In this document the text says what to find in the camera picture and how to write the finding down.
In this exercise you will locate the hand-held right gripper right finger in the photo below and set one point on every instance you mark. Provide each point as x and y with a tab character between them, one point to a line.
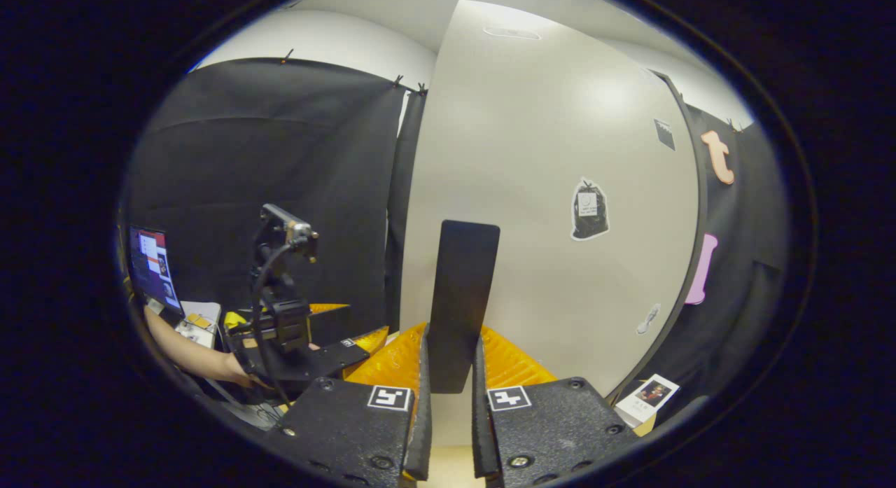
479	432

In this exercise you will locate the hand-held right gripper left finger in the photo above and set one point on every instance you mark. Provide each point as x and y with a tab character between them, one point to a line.
420	432

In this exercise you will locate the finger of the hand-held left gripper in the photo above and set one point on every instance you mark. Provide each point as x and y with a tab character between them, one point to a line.
320	327
308	362

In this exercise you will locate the beige cabinet door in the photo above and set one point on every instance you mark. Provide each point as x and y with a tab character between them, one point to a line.
546	264

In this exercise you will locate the dark grey cabinet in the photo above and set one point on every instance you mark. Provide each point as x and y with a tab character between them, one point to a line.
689	215

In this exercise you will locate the white box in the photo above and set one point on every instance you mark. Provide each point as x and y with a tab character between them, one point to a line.
199	323

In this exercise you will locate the computer monitor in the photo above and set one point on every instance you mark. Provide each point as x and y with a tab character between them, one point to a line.
154	267

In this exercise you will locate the black backdrop cloth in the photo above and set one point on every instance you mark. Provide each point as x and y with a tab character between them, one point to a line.
280	159

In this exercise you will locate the white book with portrait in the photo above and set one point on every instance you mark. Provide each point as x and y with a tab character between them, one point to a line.
647	398

